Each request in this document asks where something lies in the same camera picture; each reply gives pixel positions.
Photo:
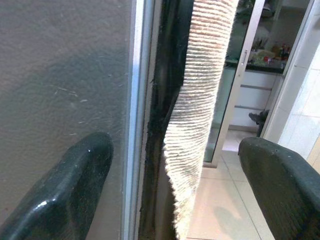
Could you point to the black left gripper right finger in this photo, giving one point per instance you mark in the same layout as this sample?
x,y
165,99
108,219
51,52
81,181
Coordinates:
x,y
287,190

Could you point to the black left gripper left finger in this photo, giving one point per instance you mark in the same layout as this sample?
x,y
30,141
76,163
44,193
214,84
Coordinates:
x,y
62,190

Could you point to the silver fridge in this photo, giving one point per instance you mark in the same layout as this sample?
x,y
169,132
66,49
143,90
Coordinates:
x,y
65,75

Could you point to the black object on floor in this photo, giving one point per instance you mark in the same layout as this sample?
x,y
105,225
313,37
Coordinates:
x,y
260,117

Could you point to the white drawer cabinet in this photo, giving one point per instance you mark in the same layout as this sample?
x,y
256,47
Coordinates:
x,y
255,92

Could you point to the beige ribbed towel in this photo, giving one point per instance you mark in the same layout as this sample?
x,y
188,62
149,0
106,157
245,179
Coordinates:
x,y
197,105

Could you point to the black kitchen countertop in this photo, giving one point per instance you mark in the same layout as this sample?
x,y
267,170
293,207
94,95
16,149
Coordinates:
x,y
262,67

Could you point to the white door frame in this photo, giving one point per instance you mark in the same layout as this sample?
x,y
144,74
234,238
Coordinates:
x,y
287,80

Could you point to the glass door aluminium frame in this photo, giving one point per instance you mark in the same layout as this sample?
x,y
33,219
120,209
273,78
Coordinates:
x,y
243,82

